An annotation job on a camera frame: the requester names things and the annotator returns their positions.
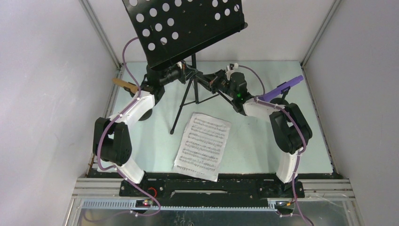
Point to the gold microphone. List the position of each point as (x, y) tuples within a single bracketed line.
[(127, 86)]

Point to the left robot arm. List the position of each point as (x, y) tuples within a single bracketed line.
[(112, 142)]

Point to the purple microphone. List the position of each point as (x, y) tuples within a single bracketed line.
[(281, 89)]

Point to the black right microphone stand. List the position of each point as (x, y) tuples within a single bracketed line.
[(281, 100)]

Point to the sheet music page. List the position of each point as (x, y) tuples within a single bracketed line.
[(202, 146)]

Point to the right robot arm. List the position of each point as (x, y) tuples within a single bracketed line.
[(290, 128)]

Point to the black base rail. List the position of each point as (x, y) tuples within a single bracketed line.
[(229, 191)]

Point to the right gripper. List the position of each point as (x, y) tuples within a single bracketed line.
[(211, 80)]

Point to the black music stand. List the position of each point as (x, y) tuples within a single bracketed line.
[(172, 30)]

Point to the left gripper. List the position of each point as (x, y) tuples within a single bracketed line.
[(186, 71)]

